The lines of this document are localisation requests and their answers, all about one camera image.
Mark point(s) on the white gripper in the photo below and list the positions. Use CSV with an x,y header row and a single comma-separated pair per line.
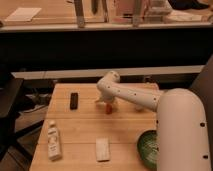
x,y
110,100

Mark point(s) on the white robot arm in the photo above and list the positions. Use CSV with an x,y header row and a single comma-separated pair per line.
x,y
182,127

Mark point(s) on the black rectangular remote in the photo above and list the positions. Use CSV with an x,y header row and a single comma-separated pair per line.
x,y
74,101

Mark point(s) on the white paper cup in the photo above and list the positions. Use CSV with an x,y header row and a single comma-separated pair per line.
x,y
139,108

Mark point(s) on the green ribbed bowl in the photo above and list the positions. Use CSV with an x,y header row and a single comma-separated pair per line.
x,y
147,149

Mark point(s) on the white plastic bottle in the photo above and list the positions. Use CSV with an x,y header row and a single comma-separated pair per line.
x,y
54,147

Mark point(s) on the black office chair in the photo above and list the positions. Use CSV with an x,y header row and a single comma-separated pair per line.
x,y
12,101

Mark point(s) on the white paper sheet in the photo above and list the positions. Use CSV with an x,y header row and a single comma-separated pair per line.
x,y
22,14

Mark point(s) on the grey metal post left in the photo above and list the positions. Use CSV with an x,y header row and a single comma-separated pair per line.
x,y
79,13

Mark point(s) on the grey metal post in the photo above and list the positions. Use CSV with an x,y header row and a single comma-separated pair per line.
x,y
79,13
136,16

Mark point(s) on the grey metal post right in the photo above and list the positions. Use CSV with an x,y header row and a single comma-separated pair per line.
x,y
136,16

